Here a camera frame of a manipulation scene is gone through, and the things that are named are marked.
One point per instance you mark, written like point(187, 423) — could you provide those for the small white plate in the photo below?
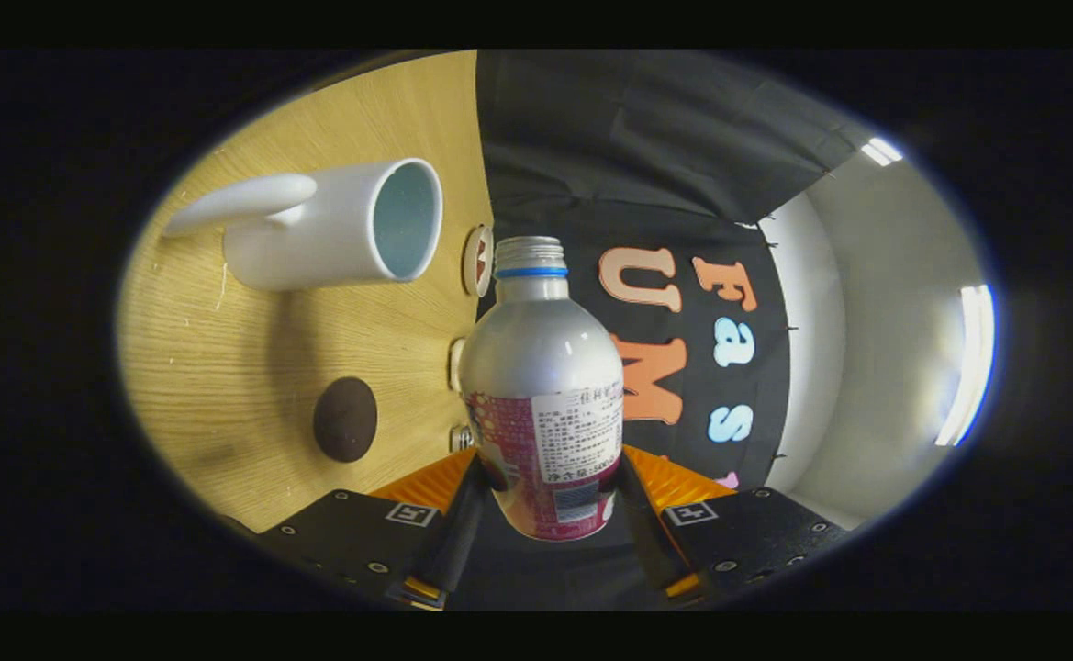
point(473, 275)

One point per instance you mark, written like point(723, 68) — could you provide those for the white cup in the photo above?
point(316, 239)

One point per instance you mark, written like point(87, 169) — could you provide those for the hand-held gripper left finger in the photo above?
point(458, 542)

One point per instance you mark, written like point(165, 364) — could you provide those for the white toaster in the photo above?
point(456, 364)

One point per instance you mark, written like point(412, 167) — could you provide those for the long ceiling light strip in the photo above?
point(969, 367)

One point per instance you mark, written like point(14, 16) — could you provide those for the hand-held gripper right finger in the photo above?
point(648, 542)

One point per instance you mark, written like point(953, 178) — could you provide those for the metal utensil holder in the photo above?
point(461, 438)

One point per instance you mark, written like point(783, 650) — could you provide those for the black backdrop cloth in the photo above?
point(637, 147)

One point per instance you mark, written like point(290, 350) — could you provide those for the silver juice bottle red label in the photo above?
point(541, 358)

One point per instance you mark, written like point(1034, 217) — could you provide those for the wooden table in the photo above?
point(224, 367)

